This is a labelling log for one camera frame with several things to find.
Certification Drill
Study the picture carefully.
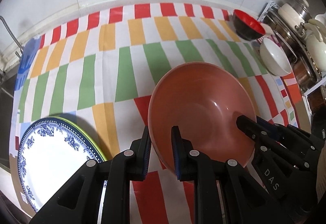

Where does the blue white plate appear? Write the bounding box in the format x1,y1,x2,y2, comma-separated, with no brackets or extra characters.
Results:
17,117,102,212

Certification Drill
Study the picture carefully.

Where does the green plate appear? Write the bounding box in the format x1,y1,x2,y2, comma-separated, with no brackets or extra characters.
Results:
54,116,107,162

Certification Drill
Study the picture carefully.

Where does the white bowl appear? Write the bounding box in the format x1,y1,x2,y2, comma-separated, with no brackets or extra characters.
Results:
259,38,292,77

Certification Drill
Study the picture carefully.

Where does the pink bowl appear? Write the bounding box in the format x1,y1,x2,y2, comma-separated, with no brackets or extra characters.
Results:
148,62,256,172

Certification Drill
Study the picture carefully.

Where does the red black bowl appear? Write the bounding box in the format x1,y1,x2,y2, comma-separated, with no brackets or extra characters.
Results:
233,9,266,41

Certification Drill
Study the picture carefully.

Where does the steel pot on rack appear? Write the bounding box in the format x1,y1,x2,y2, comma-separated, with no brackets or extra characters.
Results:
263,10,325,93

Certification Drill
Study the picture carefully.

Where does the cream ceramic kettle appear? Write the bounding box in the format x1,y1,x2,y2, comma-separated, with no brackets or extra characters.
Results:
303,19,325,72

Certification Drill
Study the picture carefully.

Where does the cream pot with lid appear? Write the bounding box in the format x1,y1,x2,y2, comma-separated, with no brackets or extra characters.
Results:
277,0,312,36

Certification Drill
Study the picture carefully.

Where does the colourful striped cloth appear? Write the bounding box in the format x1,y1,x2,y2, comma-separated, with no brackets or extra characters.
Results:
9,3,311,216

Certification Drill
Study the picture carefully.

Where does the thin gooseneck faucet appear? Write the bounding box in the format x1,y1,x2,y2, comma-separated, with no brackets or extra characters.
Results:
0,16,22,67

